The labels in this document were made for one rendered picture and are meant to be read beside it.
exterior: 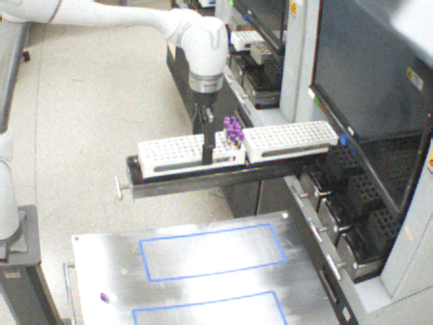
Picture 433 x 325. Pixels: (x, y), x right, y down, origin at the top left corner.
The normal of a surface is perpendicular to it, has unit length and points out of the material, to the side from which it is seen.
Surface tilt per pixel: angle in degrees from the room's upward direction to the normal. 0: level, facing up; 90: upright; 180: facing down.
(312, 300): 0
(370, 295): 0
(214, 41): 81
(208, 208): 0
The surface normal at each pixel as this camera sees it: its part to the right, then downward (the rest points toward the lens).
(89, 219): 0.06, -0.78
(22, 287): 0.28, 0.61
